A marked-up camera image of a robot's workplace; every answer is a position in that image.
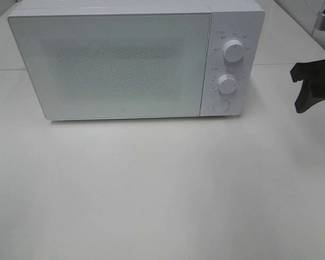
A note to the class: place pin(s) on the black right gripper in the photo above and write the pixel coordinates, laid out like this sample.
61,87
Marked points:
312,76

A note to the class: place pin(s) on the white microwave knob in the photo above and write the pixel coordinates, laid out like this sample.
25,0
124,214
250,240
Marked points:
226,84
233,50

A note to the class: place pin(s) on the round white door button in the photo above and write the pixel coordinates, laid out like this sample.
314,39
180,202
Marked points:
221,106

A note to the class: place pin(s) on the white microwave door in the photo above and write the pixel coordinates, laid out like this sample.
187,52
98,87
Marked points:
105,67

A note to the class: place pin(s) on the white microwave oven body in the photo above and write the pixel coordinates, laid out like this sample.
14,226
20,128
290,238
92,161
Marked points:
242,20

